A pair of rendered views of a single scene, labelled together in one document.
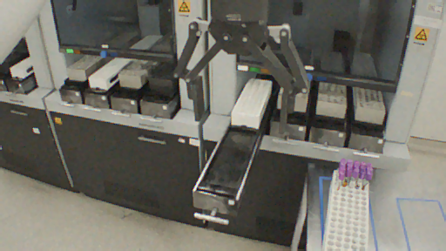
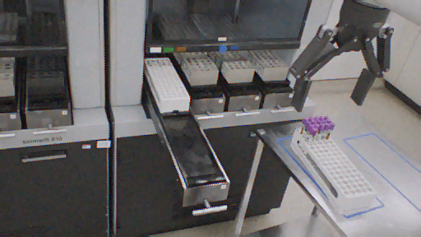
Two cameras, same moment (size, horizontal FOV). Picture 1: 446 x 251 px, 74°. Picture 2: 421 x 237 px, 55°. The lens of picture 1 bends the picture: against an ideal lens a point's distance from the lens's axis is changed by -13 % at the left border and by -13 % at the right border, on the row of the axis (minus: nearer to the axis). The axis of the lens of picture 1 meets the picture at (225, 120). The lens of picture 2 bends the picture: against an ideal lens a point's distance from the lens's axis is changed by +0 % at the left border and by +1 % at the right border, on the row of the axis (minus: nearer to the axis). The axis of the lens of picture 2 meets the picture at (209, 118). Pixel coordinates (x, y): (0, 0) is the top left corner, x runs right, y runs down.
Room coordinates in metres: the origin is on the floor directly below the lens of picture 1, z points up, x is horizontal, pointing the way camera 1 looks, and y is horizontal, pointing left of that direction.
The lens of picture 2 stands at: (0.08, 0.59, 1.60)
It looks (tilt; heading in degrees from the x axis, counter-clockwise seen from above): 35 degrees down; 319
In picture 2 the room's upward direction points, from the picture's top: 9 degrees clockwise
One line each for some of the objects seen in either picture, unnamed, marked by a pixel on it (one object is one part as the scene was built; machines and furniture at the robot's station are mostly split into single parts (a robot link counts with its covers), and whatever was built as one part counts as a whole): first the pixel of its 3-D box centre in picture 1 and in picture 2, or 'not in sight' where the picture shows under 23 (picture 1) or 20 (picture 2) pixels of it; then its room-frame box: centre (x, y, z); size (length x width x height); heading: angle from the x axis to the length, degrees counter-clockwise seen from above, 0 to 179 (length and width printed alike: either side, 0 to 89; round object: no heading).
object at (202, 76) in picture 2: (292, 102); (203, 76); (1.13, -0.26, 0.85); 0.12 x 0.02 x 0.06; 74
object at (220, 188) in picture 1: (241, 139); (176, 125); (0.99, -0.06, 0.78); 0.73 x 0.14 x 0.09; 164
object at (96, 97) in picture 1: (130, 70); not in sight; (1.60, 0.50, 0.78); 0.73 x 0.14 x 0.09; 164
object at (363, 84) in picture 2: (284, 110); (362, 87); (0.43, -0.09, 1.24); 0.03 x 0.01 x 0.07; 163
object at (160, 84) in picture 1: (161, 84); (46, 85); (1.29, 0.27, 0.85); 0.12 x 0.02 x 0.06; 74
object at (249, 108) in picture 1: (253, 102); (164, 84); (1.16, -0.11, 0.83); 0.30 x 0.10 x 0.06; 164
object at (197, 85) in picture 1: (198, 98); (301, 92); (0.47, 0.04, 1.24); 0.03 x 0.01 x 0.07; 163
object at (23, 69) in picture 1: (35, 63); not in sight; (1.63, 1.07, 0.83); 0.30 x 0.10 x 0.06; 164
